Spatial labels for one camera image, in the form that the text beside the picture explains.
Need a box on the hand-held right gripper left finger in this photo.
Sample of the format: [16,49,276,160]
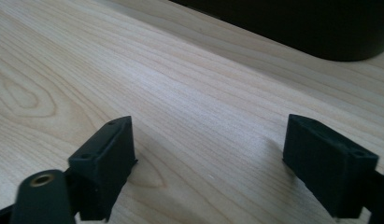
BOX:
[67,115,138,223]

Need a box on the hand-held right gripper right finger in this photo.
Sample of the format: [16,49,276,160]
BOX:
[282,113,380,219]

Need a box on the large black object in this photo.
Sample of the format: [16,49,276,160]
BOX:
[168,0,384,63]

